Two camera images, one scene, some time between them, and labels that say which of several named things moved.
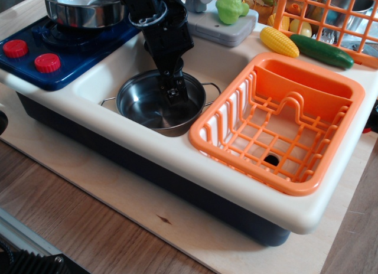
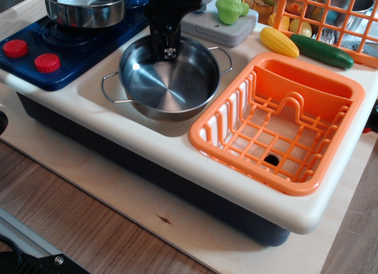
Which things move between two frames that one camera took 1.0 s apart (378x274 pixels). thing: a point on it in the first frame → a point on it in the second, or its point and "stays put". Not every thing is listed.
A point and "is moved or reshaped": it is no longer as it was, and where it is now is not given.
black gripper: x=162 y=16 → x=167 y=9
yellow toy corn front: x=278 y=41 stays put
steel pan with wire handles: x=140 y=98 is moved or reshaped
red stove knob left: x=15 y=48 stays put
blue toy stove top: x=47 y=58 stays put
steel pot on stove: x=106 y=11 stays put
